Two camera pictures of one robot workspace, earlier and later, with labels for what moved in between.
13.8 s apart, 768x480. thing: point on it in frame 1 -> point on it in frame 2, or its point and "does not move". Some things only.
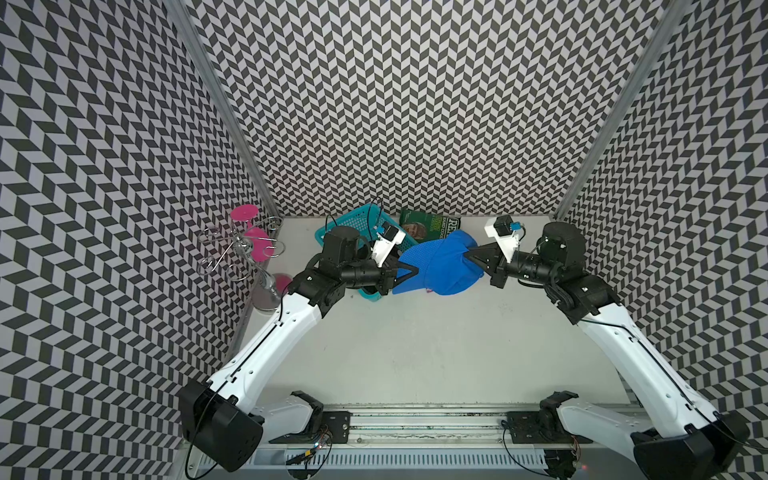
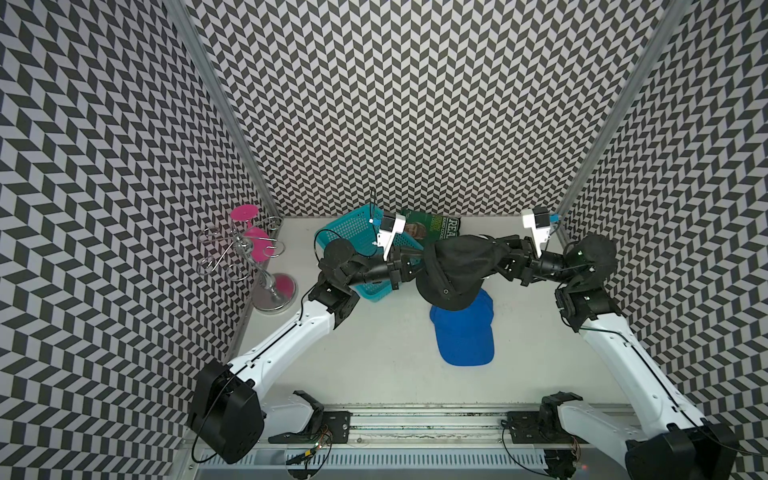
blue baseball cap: [443, 266] -> [465, 337]
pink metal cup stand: [246, 248] does not move
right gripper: [496, 266] -> [521, 258]
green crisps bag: [424, 227] does not move
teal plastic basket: [364, 220] does not move
